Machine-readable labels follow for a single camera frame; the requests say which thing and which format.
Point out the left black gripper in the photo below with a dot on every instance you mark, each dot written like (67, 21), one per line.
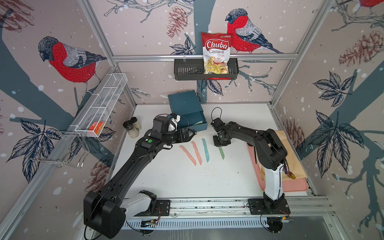
(180, 133)

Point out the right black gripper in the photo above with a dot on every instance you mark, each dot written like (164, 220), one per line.
(226, 143)

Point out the pink fruit knife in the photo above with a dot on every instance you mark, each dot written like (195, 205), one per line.
(188, 155)
(197, 153)

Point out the teal fruit knife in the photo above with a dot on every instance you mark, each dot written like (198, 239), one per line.
(206, 150)

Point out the teal yellow drawer cabinet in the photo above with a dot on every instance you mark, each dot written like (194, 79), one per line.
(187, 105)

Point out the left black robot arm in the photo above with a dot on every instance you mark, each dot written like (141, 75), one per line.
(104, 211)

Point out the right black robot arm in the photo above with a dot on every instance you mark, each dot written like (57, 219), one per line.
(270, 151)

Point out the black cap shaker bottle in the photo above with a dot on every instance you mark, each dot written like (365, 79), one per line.
(130, 128)

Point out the gold spoon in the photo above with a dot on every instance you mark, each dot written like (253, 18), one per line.
(290, 174)

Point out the orange item in shelf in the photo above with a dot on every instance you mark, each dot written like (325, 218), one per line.
(96, 127)

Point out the red Chuba chips bag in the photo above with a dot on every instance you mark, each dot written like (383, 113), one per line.
(216, 53)

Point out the pink tray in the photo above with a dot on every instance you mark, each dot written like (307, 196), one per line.
(289, 185)

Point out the metal hook rack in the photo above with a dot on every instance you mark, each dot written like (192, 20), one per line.
(63, 149)

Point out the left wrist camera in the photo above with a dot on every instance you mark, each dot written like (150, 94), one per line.
(173, 122)

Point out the black wall basket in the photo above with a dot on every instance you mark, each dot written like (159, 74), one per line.
(193, 70)

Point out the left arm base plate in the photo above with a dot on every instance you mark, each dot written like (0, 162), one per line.
(160, 208)

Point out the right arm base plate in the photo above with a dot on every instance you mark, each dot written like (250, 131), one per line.
(261, 206)

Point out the clear wire wall shelf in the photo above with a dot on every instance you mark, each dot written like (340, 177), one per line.
(102, 106)

